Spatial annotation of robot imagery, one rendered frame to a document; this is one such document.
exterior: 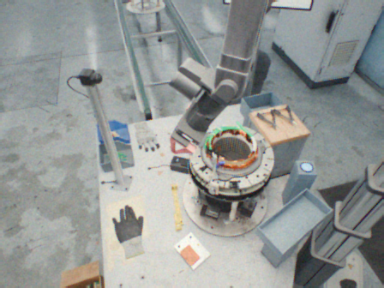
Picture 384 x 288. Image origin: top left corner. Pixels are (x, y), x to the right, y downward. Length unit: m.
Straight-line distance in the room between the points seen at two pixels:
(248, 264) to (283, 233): 0.26
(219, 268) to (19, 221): 1.69
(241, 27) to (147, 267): 0.95
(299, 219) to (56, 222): 1.78
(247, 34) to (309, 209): 0.74
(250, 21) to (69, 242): 2.00
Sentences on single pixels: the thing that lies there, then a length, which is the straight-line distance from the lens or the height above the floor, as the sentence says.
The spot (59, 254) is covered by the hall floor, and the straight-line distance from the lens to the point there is 2.23.
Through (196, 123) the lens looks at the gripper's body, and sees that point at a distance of 0.62.
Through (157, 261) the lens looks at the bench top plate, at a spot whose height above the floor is 0.78.
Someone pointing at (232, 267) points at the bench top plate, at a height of 0.78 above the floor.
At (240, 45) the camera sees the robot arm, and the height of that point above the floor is 1.67.
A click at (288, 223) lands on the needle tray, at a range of 1.03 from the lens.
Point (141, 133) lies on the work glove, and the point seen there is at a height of 0.80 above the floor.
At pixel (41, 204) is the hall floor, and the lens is 2.49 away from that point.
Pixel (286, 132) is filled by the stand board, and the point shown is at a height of 1.06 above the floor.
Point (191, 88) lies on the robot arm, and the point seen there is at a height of 1.56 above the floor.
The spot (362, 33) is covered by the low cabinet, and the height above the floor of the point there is 0.61.
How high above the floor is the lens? 1.90
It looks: 47 degrees down
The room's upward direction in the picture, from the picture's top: straight up
